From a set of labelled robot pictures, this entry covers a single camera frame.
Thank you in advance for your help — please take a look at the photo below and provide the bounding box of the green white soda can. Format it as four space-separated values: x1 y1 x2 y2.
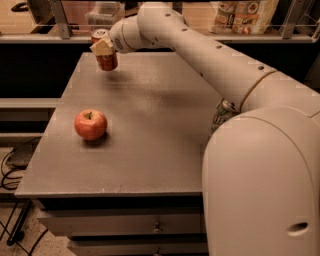
210 99 239 135

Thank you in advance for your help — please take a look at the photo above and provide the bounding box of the grey drawer cabinet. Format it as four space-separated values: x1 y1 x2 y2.
16 53 221 256

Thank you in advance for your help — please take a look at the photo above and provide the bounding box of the upper drawer knob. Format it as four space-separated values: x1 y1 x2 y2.
153 221 163 234

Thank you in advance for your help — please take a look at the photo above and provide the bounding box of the colourful snack bag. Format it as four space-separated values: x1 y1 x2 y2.
209 0 279 35

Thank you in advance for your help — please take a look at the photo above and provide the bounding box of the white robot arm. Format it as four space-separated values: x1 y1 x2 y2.
91 2 320 256

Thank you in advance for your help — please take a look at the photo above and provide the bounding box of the black metal stand leg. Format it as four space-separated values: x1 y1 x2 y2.
6 200 32 246

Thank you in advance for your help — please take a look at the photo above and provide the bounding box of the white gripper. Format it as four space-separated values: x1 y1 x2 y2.
90 19 138 56

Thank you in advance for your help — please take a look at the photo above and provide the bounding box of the drawer knob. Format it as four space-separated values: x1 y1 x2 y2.
153 221 163 234
153 247 162 256

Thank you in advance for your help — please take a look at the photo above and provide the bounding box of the red apple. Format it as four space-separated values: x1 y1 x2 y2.
74 109 108 141

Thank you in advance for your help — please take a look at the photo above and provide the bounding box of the lower drawer knob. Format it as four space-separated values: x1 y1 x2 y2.
153 247 162 256

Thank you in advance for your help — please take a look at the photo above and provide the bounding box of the red coke can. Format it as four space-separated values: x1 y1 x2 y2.
90 29 118 71

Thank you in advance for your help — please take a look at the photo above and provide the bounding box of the clear plastic container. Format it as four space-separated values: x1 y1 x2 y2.
85 1 125 30

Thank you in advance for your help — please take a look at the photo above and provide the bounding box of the grey metal railing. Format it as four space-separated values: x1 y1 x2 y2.
0 0 320 43

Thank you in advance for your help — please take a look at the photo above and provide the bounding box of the black power adapter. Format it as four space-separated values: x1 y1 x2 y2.
5 142 37 169

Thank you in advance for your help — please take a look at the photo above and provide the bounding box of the black cables left floor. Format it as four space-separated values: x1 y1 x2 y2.
0 137 49 256

